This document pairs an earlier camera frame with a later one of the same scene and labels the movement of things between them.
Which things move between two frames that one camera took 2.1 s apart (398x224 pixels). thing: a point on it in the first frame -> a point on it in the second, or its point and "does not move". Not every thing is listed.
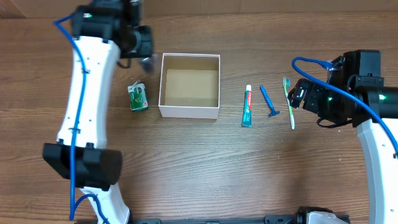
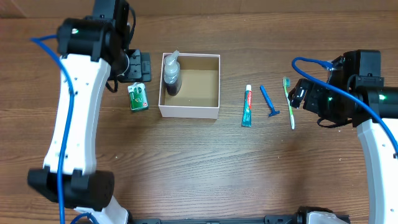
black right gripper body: [326, 102] does not move
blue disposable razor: [273, 111] does not move
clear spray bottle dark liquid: [150, 63] -> [172, 74]
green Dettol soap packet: [138, 96] does not move
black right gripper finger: [296, 94] does not move
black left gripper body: [141, 43] -> [138, 66]
